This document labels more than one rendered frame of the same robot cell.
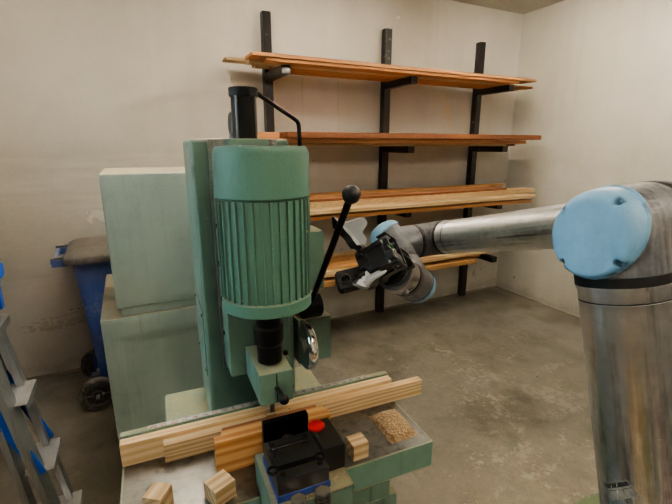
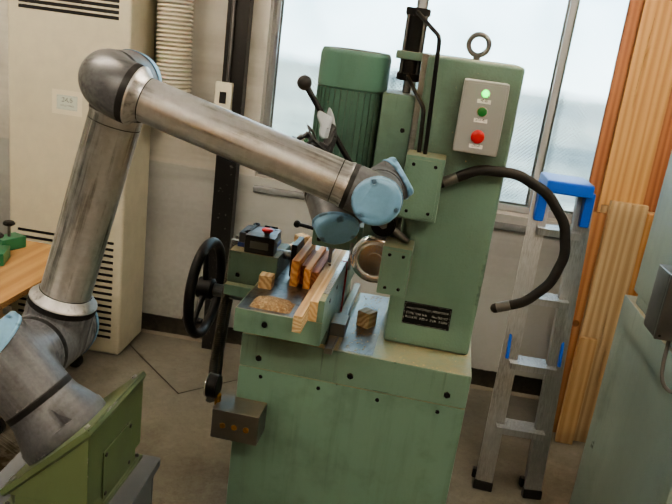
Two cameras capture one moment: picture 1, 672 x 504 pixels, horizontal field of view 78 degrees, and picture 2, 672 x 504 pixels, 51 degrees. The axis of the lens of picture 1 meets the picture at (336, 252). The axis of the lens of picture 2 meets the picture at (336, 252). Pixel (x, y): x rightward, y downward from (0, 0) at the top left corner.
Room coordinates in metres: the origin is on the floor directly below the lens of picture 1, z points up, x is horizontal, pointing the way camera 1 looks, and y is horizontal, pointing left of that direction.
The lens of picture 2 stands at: (1.73, -1.42, 1.55)
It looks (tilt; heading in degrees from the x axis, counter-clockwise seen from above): 17 degrees down; 121
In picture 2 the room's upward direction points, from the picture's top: 8 degrees clockwise
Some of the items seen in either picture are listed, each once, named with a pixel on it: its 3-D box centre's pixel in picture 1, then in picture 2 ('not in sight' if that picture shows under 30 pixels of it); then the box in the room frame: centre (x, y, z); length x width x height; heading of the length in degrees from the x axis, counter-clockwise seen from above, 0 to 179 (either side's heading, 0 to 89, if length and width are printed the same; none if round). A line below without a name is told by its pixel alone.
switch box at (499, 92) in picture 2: not in sight; (480, 117); (1.14, 0.13, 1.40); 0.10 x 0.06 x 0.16; 23
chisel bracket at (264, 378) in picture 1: (269, 374); (340, 236); (0.81, 0.14, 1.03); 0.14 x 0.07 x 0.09; 23
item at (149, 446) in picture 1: (271, 415); (335, 272); (0.81, 0.14, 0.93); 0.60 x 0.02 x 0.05; 113
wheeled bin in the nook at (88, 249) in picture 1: (125, 314); not in sight; (2.43, 1.31, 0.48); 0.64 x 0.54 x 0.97; 119
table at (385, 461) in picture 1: (289, 476); (287, 282); (0.69, 0.09, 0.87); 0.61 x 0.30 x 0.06; 113
